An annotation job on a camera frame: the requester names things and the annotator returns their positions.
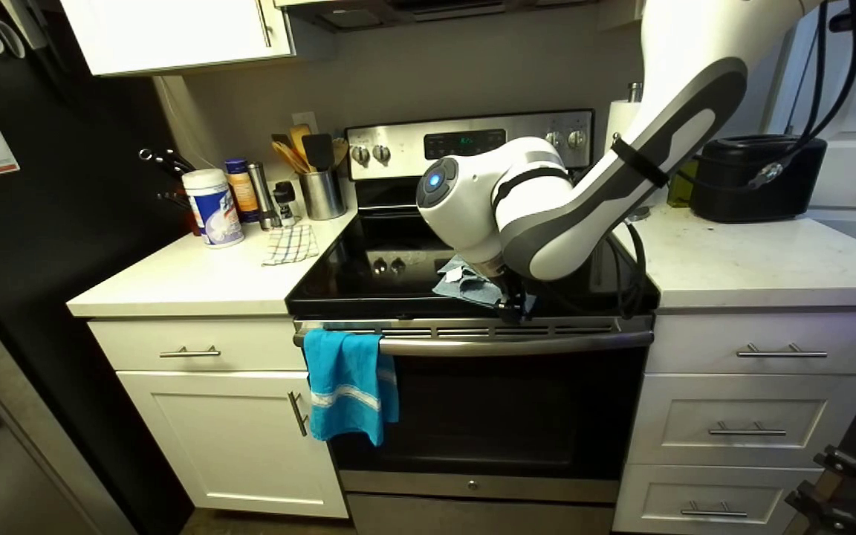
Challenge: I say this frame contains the black toaster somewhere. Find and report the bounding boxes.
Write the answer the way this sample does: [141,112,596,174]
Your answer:
[691,133,827,222]

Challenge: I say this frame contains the metal utensil crock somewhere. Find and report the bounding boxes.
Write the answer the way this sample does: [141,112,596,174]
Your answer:
[304,170,339,219]

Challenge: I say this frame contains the white trivet mat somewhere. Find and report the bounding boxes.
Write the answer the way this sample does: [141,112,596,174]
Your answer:
[263,222,319,268]

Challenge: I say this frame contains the oven door handle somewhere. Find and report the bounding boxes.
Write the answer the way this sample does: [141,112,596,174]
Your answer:
[292,323,657,360]

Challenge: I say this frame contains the orange spice bottle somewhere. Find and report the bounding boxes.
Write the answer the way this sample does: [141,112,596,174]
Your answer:
[226,161,258,219]

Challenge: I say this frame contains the stainless steel electric stove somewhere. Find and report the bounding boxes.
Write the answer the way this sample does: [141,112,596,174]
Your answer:
[285,110,657,535]

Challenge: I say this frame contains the white right drawer cabinet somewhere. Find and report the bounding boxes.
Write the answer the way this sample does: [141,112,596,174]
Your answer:
[616,309,856,535]

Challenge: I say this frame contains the light blue towel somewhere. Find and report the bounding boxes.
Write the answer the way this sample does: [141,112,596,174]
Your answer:
[434,259,502,309]

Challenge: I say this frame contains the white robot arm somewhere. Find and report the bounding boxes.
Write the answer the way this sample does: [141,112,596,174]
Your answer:
[416,0,825,283]

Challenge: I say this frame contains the white upper cabinet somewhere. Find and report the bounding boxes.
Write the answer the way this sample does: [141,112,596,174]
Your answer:
[59,0,297,75]

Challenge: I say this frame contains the disinfecting wipes canister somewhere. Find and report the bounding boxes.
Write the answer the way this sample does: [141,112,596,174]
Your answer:
[181,170,245,246]

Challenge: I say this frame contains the bright blue striped towel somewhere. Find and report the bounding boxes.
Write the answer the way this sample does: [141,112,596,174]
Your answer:
[304,327,401,446]

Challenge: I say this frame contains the black refrigerator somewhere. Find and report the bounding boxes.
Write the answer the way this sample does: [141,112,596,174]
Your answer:
[0,0,193,535]

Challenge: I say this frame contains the paper towel roll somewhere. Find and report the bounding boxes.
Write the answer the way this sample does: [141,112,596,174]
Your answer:
[605,81,643,162]

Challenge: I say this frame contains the white left base cabinet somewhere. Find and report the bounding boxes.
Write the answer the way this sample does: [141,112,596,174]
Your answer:
[89,317,349,519]

